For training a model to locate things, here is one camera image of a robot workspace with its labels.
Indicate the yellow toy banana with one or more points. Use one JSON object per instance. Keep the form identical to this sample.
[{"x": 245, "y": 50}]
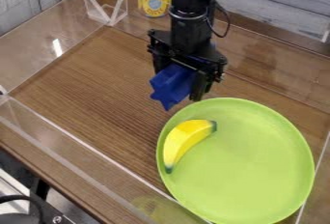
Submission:
[{"x": 183, "y": 138}]

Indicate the clear acrylic front wall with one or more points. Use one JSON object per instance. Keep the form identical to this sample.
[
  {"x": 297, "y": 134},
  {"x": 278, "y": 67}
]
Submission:
[{"x": 112, "y": 193}]

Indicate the blue plastic block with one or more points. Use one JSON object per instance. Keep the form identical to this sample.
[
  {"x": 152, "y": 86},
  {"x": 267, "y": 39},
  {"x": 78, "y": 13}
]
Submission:
[{"x": 171, "y": 85}]

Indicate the black metal bracket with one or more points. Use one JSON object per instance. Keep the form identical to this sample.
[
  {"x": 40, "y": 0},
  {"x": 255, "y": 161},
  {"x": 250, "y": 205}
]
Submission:
[{"x": 54, "y": 216}]

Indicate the clear acrylic triangle bracket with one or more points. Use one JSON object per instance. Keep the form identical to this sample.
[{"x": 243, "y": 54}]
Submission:
[{"x": 106, "y": 14}]

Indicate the green plate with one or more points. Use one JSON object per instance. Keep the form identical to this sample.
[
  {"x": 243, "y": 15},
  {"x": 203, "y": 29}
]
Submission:
[{"x": 249, "y": 174}]

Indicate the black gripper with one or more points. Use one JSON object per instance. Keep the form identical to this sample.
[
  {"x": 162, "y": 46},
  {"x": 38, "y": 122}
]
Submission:
[{"x": 185, "y": 45}]

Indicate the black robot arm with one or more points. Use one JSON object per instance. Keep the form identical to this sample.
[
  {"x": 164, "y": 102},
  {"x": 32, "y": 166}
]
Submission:
[{"x": 191, "y": 9}]

